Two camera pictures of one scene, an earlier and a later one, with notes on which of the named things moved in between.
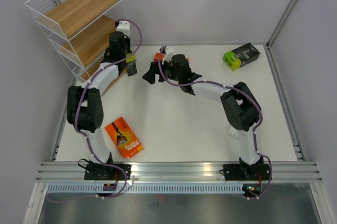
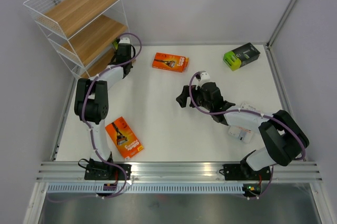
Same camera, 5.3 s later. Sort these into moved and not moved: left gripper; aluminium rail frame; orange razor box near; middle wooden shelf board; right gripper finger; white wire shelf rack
Moved: right gripper finger; left gripper
Not moved: orange razor box near; white wire shelf rack; aluminium rail frame; middle wooden shelf board
